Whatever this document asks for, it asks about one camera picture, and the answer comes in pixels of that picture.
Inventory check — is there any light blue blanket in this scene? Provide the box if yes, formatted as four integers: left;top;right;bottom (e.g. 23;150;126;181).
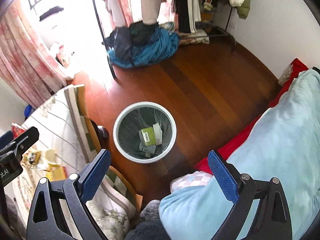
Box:
159;69;319;239

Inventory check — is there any red bed sheet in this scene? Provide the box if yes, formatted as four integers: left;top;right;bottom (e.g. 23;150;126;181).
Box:
194;57;309;176

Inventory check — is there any blue clothes pile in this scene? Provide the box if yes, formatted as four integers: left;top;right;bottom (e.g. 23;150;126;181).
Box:
104;21;180;69

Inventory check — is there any small colourful snack wrapper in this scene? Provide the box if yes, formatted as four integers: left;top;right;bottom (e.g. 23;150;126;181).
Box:
21;148;41;166

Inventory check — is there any grey fluffy slipper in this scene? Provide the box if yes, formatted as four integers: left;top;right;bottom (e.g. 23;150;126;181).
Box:
139;199;161;221

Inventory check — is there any pink floral curtain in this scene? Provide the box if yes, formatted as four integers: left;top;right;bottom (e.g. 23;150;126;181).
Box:
1;0;74;108

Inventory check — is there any yellow snack wrapper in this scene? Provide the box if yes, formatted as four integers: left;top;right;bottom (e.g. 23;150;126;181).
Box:
37;149;67;181

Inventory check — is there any white long cardboard box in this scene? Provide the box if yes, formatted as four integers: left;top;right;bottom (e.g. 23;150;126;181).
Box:
153;123;163;146

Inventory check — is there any black clothes rack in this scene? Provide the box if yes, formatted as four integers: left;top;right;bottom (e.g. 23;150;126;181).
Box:
87;0;237;81

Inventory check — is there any white round trash bin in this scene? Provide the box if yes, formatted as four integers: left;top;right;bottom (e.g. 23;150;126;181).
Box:
113;101;177;164

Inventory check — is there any red snack packet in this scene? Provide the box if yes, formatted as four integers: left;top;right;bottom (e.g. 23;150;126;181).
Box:
10;122;26;139

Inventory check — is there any green white small box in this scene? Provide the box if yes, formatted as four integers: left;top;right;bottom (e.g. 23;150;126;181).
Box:
138;127;156;147

